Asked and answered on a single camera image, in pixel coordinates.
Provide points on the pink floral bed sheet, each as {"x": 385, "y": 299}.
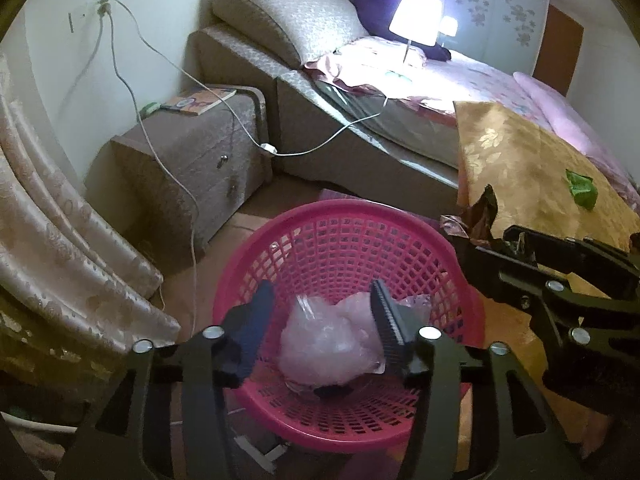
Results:
{"x": 378, "y": 66}

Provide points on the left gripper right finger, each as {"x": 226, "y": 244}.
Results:
{"x": 398, "y": 327}

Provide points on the floral sliding wardrobe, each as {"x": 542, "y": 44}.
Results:
{"x": 505, "y": 34}

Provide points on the grey bed frame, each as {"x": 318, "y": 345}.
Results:
{"x": 317, "y": 139}

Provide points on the dark dried leaves trash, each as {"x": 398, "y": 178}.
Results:
{"x": 472, "y": 228}

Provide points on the green snack wrapper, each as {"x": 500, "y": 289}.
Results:
{"x": 584, "y": 192}

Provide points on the grey padded headboard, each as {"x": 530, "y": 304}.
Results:
{"x": 297, "y": 31}

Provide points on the dark purple plush pillow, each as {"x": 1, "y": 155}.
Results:
{"x": 375, "y": 17}

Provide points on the pink plastic laundry basket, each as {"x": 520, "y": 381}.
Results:
{"x": 333, "y": 249}

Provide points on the small green object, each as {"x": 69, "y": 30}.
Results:
{"x": 149, "y": 109}

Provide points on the pink folded quilt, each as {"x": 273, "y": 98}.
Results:
{"x": 566, "y": 123}

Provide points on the grey upholstered nightstand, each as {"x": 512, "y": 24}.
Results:
{"x": 193, "y": 172}

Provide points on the clear bubble plastic bag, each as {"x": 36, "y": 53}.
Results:
{"x": 326, "y": 344}

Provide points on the beige patterned curtain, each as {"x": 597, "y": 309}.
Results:
{"x": 75, "y": 295}

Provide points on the brown wooden door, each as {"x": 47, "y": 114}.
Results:
{"x": 559, "y": 50}

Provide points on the golden yellow bedspread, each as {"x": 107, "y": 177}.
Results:
{"x": 525, "y": 165}

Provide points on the white wall socket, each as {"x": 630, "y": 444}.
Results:
{"x": 78, "y": 17}

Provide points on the white power strip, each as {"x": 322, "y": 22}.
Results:
{"x": 268, "y": 460}

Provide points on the lit table lamp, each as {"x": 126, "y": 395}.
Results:
{"x": 418, "y": 22}

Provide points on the magazine on nightstand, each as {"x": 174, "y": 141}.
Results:
{"x": 198, "y": 102}

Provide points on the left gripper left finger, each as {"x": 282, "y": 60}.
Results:
{"x": 245, "y": 327}

